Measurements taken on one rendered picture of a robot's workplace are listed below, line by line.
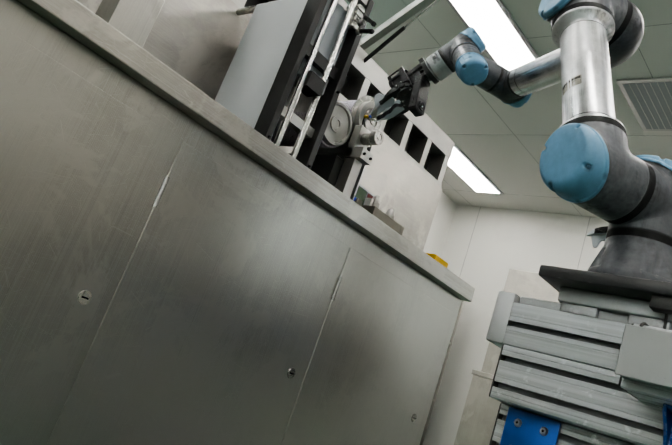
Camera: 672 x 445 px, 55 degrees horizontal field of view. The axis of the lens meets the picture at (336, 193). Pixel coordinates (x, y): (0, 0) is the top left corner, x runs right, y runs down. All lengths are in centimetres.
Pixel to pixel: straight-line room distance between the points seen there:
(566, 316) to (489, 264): 571
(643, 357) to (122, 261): 77
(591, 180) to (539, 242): 563
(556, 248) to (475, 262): 85
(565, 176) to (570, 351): 27
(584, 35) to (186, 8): 107
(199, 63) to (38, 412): 111
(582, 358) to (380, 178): 149
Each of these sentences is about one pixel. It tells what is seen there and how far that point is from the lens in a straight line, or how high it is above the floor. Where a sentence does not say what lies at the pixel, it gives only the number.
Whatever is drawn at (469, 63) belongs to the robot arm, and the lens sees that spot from 167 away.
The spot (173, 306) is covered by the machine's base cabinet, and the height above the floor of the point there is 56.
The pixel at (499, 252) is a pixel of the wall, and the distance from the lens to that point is 682.
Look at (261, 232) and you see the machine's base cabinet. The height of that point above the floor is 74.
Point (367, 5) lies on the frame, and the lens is 170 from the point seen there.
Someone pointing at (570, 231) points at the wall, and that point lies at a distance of 663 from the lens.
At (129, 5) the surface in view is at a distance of 149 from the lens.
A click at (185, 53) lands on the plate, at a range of 187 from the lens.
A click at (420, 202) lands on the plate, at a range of 267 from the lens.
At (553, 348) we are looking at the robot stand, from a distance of 112.
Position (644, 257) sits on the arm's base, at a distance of 113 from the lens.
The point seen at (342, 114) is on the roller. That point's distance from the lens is 180.
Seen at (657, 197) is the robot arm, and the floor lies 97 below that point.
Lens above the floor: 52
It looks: 16 degrees up
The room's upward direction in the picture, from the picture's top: 20 degrees clockwise
